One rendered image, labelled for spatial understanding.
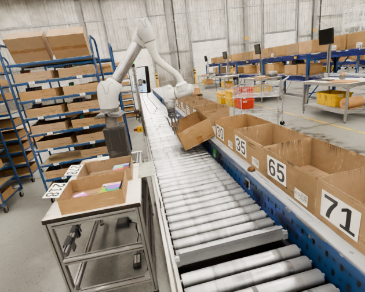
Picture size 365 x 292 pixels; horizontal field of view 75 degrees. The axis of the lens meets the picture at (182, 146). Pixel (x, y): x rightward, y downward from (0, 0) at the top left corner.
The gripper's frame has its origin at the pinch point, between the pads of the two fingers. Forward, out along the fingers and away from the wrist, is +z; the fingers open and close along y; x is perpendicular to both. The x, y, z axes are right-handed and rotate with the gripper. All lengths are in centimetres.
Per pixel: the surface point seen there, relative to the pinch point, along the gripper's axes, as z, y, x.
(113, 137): -2, 54, 5
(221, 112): -11, -52, -16
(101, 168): 21, 67, 6
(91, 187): 33, 71, 35
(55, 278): 103, 119, 1
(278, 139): 24, -60, 63
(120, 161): 18, 51, 8
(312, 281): 72, -20, 134
